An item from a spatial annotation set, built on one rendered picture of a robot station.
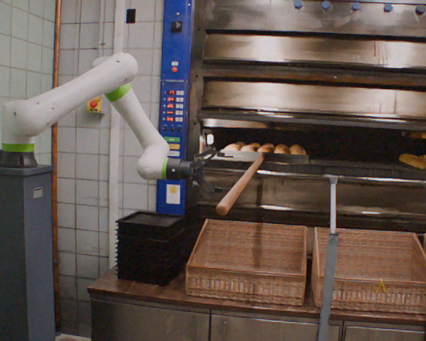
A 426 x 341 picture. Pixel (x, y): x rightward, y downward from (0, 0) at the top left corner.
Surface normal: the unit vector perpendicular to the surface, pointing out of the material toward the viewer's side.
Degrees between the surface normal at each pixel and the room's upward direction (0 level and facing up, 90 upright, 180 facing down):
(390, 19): 90
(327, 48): 70
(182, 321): 90
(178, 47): 90
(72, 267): 90
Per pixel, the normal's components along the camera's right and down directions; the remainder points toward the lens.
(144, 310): -0.17, 0.11
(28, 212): 0.97, 0.07
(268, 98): -0.15, -0.23
